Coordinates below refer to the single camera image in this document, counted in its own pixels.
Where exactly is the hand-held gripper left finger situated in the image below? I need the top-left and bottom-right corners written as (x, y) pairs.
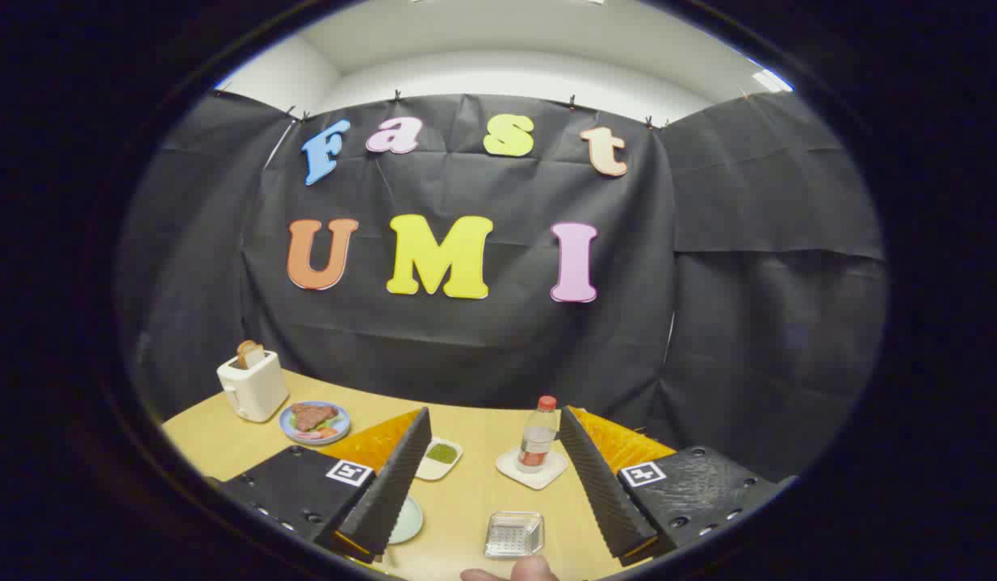
top-left (216, 406), bottom-right (433, 566)

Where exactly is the white square coaster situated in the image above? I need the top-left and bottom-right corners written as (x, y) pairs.
top-left (496, 448), bottom-right (569, 491)

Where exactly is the black backdrop cloth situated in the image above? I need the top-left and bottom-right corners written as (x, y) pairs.
top-left (115, 89), bottom-right (890, 485)

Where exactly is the brown steak piece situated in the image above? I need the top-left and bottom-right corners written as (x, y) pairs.
top-left (292, 403), bottom-right (338, 432)

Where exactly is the clear bottle with red cap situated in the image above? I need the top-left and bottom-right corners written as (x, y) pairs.
top-left (516, 395), bottom-right (559, 474)

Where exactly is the small blue plate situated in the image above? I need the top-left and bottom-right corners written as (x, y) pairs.
top-left (279, 401), bottom-right (352, 446)

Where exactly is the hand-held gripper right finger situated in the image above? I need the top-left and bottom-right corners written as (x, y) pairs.
top-left (559, 405), bottom-right (799, 567)

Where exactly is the light green plate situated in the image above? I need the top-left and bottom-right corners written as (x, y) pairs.
top-left (387, 495), bottom-right (425, 545)

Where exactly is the metal wire basket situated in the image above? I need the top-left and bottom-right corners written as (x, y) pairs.
top-left (484, 511), bottom-right (545, 559)

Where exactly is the white divided tray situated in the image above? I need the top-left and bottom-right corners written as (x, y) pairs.
top-left (415, 437), bottom-right (464, 482)

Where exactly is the white toaster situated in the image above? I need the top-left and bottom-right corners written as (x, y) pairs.
top-left (216, 349), bottom-right (291, 424)

